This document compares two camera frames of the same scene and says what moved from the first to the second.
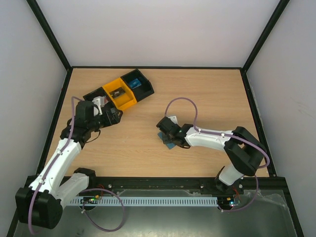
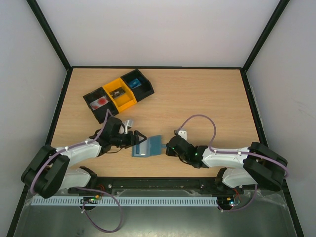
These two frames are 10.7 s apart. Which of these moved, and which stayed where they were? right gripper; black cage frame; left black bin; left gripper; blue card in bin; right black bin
Moved: right gripper; left gripper
Stayed: blue card in bin; right black bin; left black bin; black cage frame
